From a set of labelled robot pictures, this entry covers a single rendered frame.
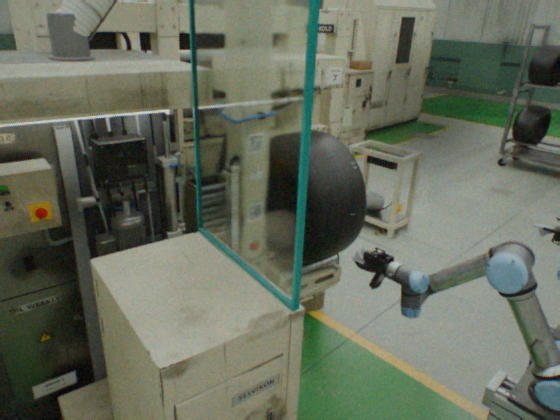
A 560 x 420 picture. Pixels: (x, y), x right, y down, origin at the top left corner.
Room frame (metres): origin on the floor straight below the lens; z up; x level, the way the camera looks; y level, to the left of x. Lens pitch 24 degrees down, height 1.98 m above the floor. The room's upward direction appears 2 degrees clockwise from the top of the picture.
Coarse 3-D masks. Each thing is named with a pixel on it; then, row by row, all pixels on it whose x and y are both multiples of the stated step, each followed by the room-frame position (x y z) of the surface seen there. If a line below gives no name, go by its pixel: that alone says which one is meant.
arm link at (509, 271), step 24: (504, 264) 1.22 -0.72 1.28; (528, 264) 1.24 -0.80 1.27; (504, 288) 1.20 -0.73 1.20; (528, 288) 1.19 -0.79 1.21; (528, 312) 1.18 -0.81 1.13; (528, 336) 1.17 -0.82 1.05; (552, 336) 1.16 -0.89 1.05; (552, 360) 1.13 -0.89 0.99; (552, 384) 1.08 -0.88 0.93; (552, 408) 1.08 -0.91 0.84
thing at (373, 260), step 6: (366, 252) 1.59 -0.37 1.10; (372, 252) 1.59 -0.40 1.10; (378, 252) 1.60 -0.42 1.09; (384, 252) 1.59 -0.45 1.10; (366, 258) 1.59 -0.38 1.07; (372, 258) 1.56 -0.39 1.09; (378, 258) 1.56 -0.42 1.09; (384, 258) 1.55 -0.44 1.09; (390, 258) 1.53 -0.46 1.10; (366, 264) 1.59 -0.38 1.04; (372, 264) 1.56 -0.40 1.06; (378, 264) 1.56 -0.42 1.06; (384, 264) 1.53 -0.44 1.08; (372, 270) 1.56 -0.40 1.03; (384, 270) 1.51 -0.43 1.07; (384, 276) 1.51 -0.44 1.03
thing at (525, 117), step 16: (528, 32) 6.34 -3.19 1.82; (544, 32) 6.73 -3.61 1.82; (528, 48) 6.31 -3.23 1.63; (544, 48) 6.32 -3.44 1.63; (544, 64) 6.15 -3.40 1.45; (544, 80) 6.16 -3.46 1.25; (512, 96) 6.34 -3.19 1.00; (528, 96) 6.73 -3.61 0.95; (512, 112) 6.31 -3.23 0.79; (528, 112) 6.25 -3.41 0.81; (544, 112) 6.20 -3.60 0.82; (512, 128) 6.29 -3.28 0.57; (528, 128) 6.12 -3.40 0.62; (544, 128) 6.51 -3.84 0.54; (528, 144) 6.22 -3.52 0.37; (544, 144) 6.34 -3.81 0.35; (528, 160) 6.06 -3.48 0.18; (544, 160) 5.99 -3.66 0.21
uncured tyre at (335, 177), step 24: (312, 144) 1.82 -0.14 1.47; (336, 144) 1.87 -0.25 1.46; (312, 168) 1.71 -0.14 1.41; (336, 168) 1.75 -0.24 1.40; (312, 192) 1.66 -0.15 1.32; (336, 192) 1.68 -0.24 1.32; (360, 192) 1.75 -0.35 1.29; (312, 216) 1.64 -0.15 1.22; (336, 216) 1.65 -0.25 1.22; (360, 216) 1.73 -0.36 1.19; (312, 240) 1.64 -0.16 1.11; (336, 240) 1.68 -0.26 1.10
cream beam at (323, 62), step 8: (320, 56) 2.30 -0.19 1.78; (328, 56) 2.31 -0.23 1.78; (336, 56) 2.32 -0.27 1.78; (320, 64) 2.19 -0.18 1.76; (328, 64) 2.23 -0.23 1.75; (336, 64) 2.25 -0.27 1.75; (344, 64) 2.29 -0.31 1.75; (320, 72) 2.20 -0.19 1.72; (320, 80) 2.20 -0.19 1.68; (320, 88) 2.20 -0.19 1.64; (328, 88) 2.23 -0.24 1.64; (336, 88) 2.26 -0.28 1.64
